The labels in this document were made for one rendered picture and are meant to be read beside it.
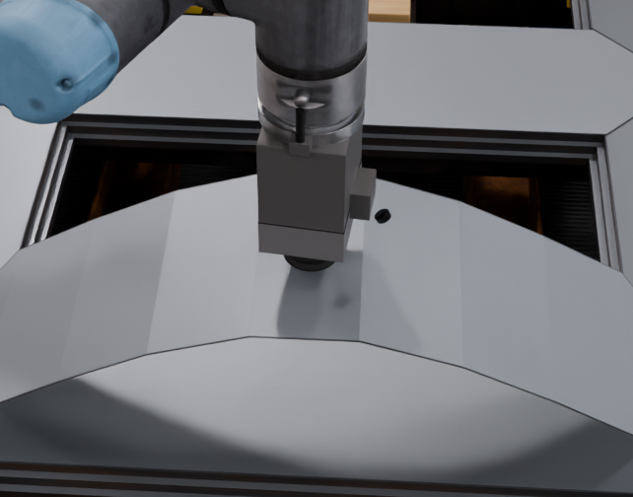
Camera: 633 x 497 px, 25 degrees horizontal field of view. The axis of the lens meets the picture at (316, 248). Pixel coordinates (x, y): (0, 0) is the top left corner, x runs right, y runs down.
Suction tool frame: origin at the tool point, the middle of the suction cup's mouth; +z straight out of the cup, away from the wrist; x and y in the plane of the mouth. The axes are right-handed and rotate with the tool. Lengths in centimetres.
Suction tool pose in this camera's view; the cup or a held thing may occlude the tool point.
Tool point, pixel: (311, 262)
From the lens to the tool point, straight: 111.1
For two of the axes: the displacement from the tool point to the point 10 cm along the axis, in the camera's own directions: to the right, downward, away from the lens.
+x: -9.8, -1.3, 1.2
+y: 1.7, -6.9, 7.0
